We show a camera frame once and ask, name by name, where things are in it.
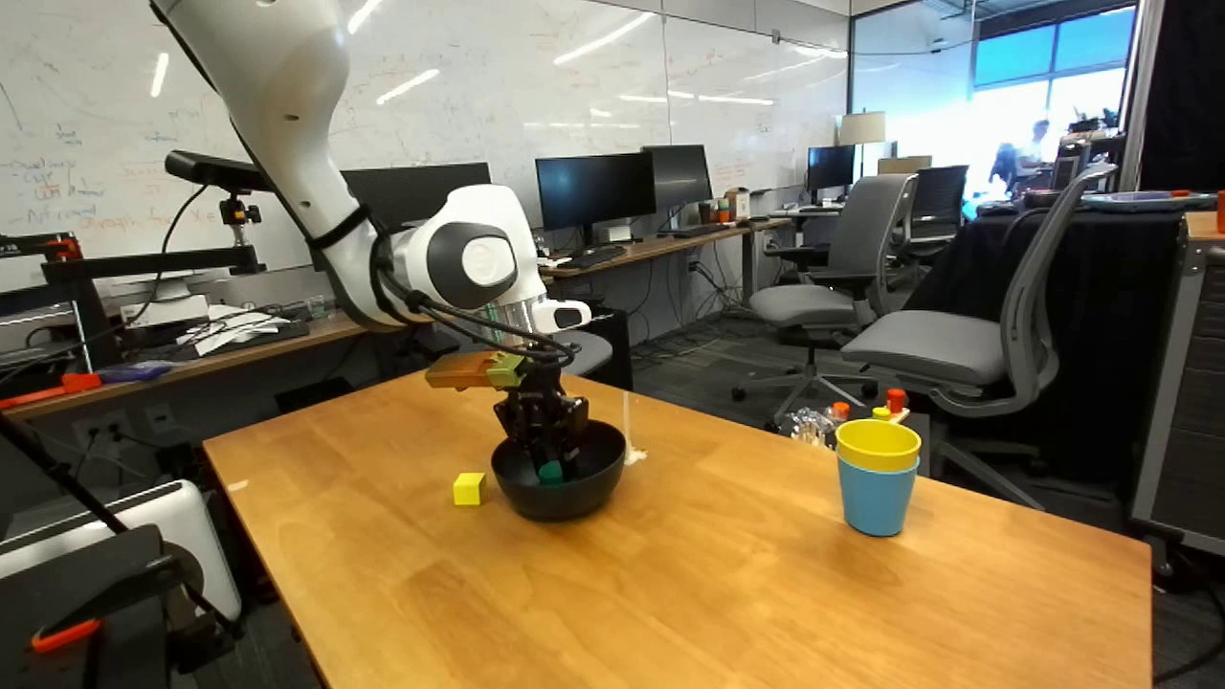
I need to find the wooden workbench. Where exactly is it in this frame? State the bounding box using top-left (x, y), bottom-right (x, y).
top-left (0, 290), bottom-right (431, 429)

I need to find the grey office chair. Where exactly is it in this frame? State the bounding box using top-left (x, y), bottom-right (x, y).
top-left (743, 171), bottom-right (920, 387)
top-left (550, 325), bottom-right (620, 383)
top-left (840, 166), bottom-right (1113, 513)

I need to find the black camera on tripod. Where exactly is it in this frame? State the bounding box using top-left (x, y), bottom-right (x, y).
top-left (161, 145), bottom-right (278, 279)

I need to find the black computer monitor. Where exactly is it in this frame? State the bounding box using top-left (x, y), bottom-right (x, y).
top-left (641, 142), bottom-right (717, 214)
top-left (804, 142), bottom-right (860, 195)
top-left (533, 151), bottom-right (657, 237)
top-left (341, 162), bottom-right (494, 237)

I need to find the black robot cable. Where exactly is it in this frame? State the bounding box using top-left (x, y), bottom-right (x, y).
top-left (366, 227), bottom-right (581, 375)

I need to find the colourful stacking toy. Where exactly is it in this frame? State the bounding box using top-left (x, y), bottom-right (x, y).
top-left (868, 387), bottom-right (916, 429)

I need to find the black metal rail stand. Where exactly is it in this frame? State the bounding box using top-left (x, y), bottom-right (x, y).
top-left (0, 228), bottom-right (267, 375)

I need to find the black draped cloth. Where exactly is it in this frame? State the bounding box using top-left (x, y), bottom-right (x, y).
top-left (906, 208), bottom-right (1192, 489)

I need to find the black stand with red clamp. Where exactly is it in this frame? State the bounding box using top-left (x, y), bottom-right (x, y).
top-left (0, 415), bottom-right (246, 689)

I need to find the white wall whiteboard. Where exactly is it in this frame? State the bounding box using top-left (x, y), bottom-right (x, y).
top-left (0, 0), bottom-right (852, 297)

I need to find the white rounded equipment housing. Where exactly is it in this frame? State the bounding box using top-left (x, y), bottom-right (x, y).
top-left (0, 475), bottom-right (246, 629)

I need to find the clear plastic stand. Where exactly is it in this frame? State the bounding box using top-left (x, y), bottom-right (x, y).
top-left (618, 387), bottom-right (651, 468)

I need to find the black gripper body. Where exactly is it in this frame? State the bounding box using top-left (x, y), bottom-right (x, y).
top-left (494, 355), bottom-right (593, 449)

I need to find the blue plastic cup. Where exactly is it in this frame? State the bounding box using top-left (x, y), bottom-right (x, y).
top-left (836, 457), bottom-right (921, 540)

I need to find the yellow cube block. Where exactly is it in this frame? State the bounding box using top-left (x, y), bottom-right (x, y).
top-left (447, 468), bottom-right (489, 509)

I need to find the black bowl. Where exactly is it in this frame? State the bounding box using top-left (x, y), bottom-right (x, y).
top-left (489, 418), bottom-right (632, 523)

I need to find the yellow plastic cup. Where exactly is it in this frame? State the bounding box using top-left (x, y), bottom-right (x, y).
top-left (829, 418), bottom-right (928, 480)

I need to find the white shade desk lamp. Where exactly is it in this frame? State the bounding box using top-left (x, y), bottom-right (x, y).
top-left (836, 108), bottom-right (893, 152)

